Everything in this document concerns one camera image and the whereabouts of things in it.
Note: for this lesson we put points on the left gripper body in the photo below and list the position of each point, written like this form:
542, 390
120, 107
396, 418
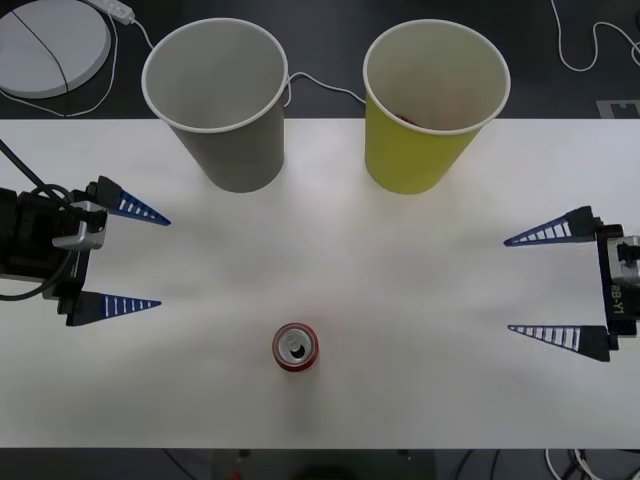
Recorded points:
25, 235

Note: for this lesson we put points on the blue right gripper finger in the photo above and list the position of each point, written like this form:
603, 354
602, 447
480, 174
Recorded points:
592, 342
575, 225

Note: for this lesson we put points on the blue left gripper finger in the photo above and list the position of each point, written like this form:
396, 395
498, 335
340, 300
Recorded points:
85, 307
112, 197

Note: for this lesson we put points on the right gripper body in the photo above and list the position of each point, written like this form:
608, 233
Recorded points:
617, 306

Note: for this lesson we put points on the red drink can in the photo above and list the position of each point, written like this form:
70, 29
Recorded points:
295, 361

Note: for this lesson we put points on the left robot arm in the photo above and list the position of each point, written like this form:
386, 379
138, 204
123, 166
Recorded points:
75, 241

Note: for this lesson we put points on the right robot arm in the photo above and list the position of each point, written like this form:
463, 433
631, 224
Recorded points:
627, 270

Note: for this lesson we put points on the grey floor marker plate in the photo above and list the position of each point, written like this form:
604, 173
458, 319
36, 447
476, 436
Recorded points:
617, 108

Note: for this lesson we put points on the grey plastic bin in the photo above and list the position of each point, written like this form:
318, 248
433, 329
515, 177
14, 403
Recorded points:
235, 150

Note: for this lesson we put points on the round white disc base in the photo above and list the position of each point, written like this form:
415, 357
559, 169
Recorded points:
30, 55

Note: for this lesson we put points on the white power strip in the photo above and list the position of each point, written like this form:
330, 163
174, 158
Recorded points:
112, 7

